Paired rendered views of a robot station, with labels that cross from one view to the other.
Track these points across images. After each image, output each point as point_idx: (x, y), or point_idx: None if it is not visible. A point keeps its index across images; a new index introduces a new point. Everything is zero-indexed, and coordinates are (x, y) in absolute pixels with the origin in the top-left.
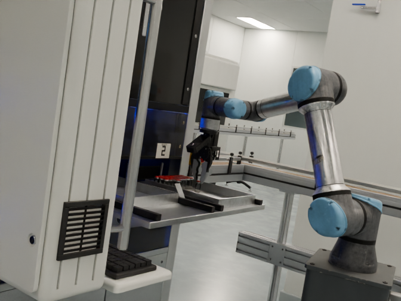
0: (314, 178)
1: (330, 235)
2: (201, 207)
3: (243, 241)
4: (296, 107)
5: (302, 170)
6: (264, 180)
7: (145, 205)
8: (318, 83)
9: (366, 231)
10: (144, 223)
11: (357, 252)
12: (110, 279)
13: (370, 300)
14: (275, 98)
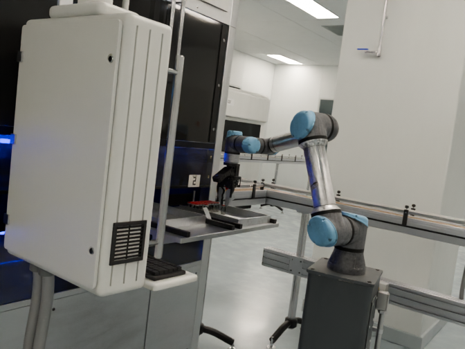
0: None
1: (324, 244)
2: (224, 226)
3: (268, 255)
4: None
5: None
6: (283, 202)
7: (178, 226)
8: (313, 124)
9: (355, 242)
10: (176, 239)
11: (348, 259)
12: (149, 280)
13: (358, 296)
14: (283, 136)
